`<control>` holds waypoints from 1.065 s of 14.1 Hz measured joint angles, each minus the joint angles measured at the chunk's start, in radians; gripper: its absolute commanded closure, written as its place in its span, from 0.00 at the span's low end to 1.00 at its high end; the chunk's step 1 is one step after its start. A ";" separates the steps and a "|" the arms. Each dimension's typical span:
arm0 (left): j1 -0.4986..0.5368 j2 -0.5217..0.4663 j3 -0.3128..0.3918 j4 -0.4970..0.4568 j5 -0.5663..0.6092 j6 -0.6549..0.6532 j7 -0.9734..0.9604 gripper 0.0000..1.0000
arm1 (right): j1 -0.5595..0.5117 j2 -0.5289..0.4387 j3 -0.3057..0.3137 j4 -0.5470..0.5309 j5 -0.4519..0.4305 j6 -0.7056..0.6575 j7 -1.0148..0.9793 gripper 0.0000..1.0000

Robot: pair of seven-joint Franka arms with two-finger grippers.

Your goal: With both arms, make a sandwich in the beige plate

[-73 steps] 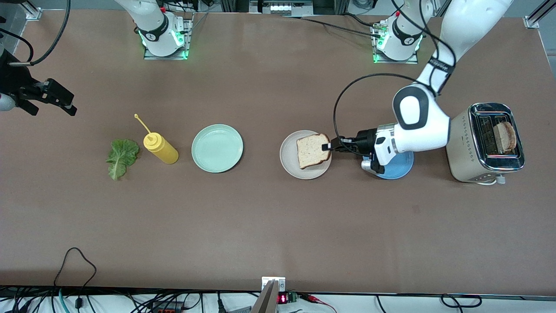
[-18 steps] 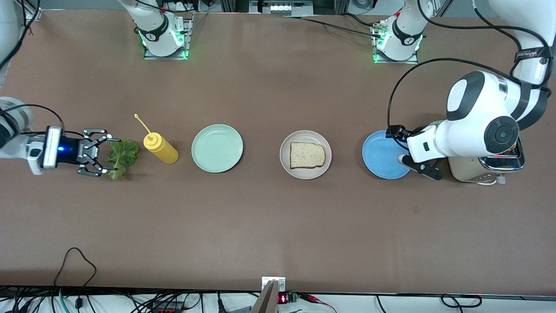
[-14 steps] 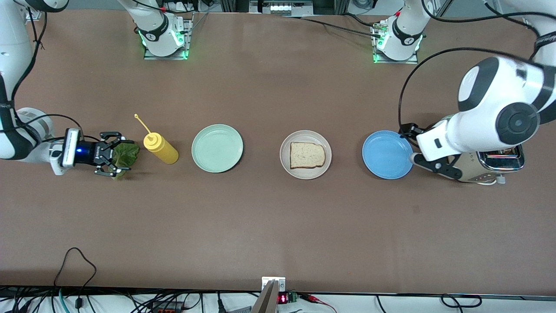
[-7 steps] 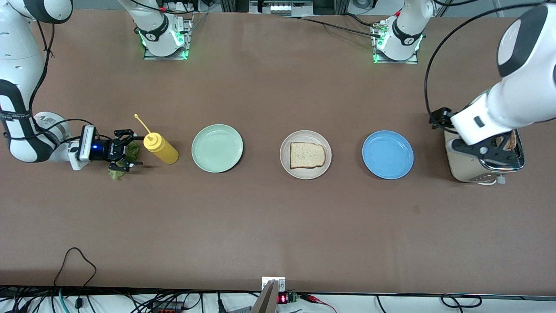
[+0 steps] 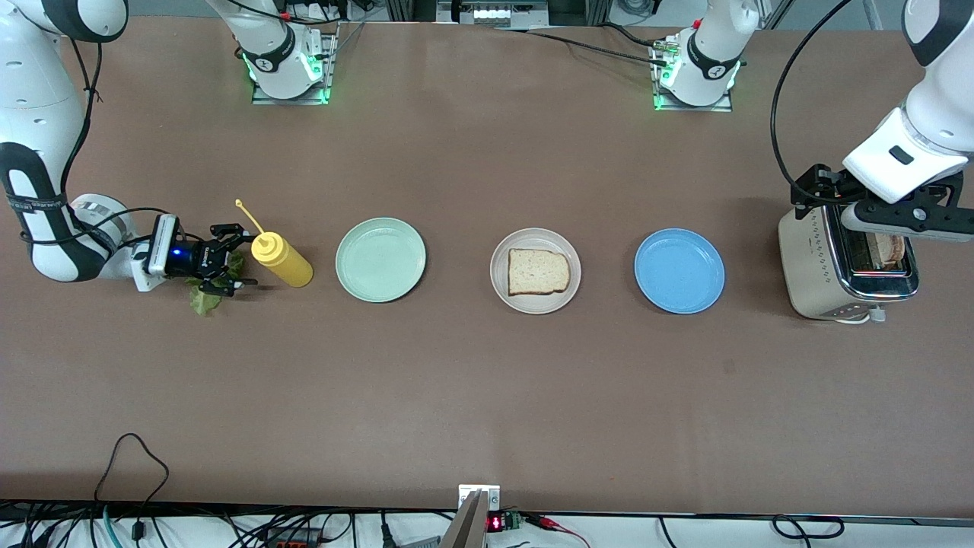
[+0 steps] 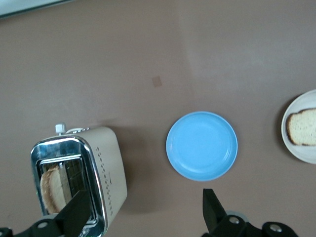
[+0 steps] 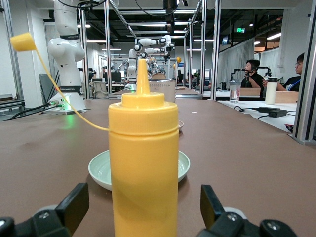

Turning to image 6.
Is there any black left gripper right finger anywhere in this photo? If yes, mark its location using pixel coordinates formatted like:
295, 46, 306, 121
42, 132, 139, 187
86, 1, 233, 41
201, 188, 300, 237

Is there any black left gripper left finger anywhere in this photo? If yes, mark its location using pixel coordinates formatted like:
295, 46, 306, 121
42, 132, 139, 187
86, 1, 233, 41
0, 189, 92, 237

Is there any toasted bread slice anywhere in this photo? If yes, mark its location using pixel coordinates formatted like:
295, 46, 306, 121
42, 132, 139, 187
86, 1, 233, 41
39, 164, 74, 214
286, 108, 316, 147

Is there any blue plate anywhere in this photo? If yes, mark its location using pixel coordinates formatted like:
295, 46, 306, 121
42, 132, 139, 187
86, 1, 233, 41
165, 111, 239, 182

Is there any beige plate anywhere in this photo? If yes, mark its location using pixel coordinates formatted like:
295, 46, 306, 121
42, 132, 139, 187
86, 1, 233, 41
280, 89, 316, 164

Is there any beige chrome toaster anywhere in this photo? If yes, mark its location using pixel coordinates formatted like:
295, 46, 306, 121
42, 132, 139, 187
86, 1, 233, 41
30, 123, 128, 237

